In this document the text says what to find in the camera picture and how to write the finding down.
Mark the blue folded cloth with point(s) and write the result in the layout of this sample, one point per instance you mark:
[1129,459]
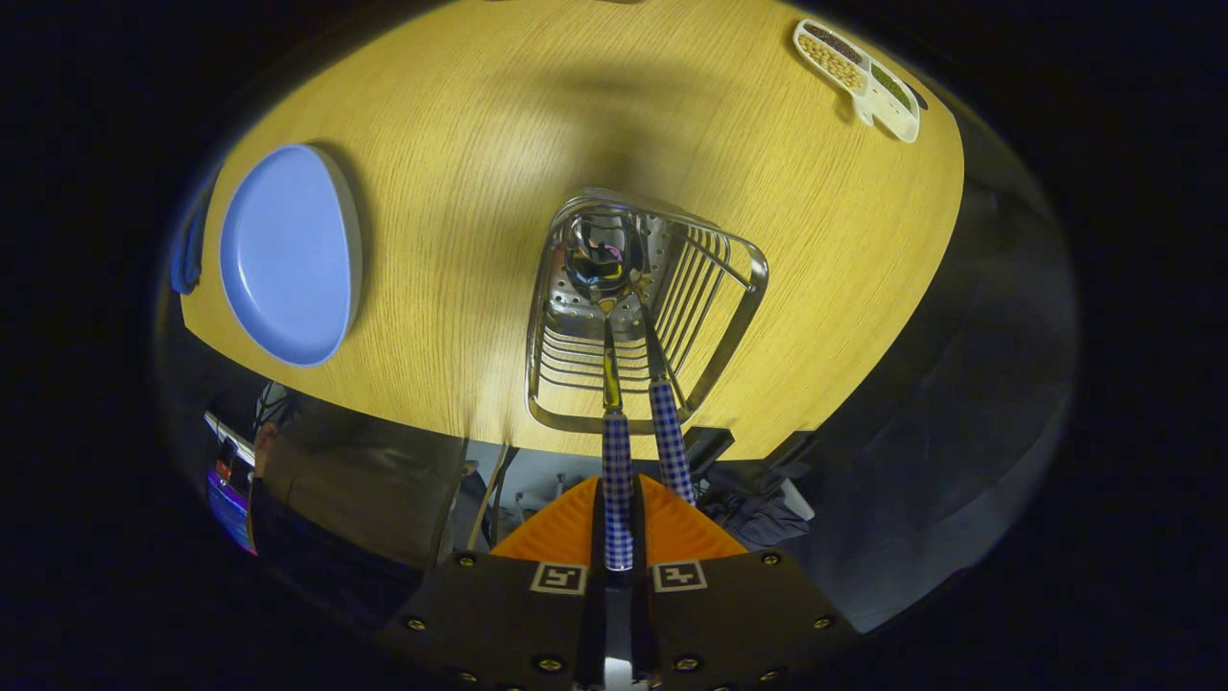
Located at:
[187,254]

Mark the blue round plate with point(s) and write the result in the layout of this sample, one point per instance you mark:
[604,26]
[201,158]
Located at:
[283,254]

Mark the white divided condiment dish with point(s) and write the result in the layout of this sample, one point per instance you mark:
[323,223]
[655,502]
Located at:
[897,110]

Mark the person's khaki trousers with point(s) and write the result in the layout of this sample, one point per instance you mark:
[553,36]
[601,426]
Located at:
[374,480]

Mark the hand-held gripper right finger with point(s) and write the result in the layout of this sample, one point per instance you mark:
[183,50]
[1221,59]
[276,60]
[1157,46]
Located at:
[739,624]

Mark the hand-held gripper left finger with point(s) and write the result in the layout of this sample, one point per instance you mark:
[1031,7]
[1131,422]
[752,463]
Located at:
[508,624]

